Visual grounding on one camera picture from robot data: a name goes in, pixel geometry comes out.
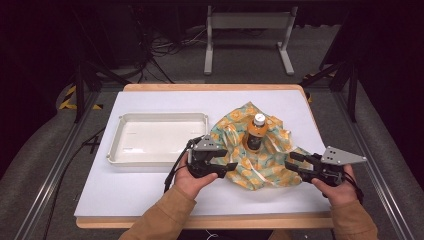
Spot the fruit print cloth bag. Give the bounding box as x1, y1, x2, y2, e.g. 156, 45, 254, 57
209, 101, 323, 192

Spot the black floor cable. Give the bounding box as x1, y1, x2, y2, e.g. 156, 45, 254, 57
42, 128, 105, 240

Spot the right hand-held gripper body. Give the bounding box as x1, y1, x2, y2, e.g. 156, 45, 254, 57
299, 145, 368, 187

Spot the black wrist strap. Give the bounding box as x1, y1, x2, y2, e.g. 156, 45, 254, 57
344, 171, 365, 205

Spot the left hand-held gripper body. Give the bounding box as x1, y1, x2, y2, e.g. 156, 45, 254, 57
186, 134, 228, 179

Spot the aluminium floor rail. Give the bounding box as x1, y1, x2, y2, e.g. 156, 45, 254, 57
333, 90, 416, 240
13, 90, 101, 240

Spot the yellow black hazard tape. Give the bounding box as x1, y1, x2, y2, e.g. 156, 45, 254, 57
58, 85, 103, 111

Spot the black tripod stand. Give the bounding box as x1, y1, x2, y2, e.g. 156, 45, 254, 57
299, 61, 360, 123
70, 61, 132, 124

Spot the white plastic tray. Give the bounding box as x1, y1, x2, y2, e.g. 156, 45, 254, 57
106, 112, 210, 168

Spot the orange drink bottle white cap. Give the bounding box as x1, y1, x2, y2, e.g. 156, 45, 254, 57
245, 113, 268, 153

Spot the grey metal stand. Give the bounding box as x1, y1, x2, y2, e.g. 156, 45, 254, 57
203, 5, 299, 76

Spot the person's left hand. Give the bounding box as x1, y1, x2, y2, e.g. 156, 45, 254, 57
173, 152, 220, 200

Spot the person's right hand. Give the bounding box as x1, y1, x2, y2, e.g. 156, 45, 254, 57
311, 164, 360, 207

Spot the bundle of floor cables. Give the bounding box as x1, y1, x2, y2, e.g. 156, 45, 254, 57
131, 6, 208, 84

